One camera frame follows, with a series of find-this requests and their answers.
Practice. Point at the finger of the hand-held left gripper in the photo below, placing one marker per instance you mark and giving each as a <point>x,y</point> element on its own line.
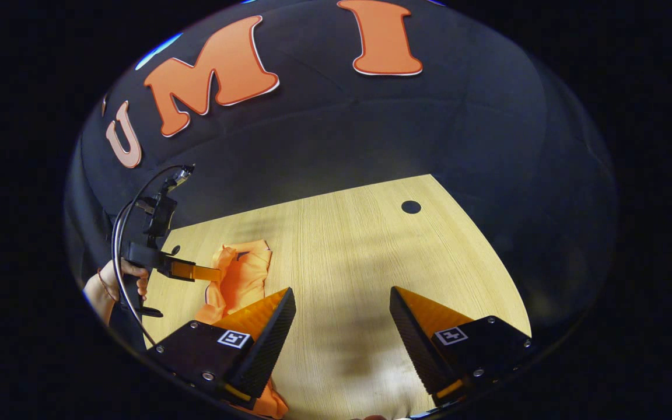
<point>196,272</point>

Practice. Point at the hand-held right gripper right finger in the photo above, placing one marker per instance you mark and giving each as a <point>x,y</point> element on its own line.
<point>415,350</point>

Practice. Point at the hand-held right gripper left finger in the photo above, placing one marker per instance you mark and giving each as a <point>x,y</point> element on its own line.
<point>266,350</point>

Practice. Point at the orange T-shirt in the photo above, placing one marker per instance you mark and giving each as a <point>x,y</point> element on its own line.
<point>245,274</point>

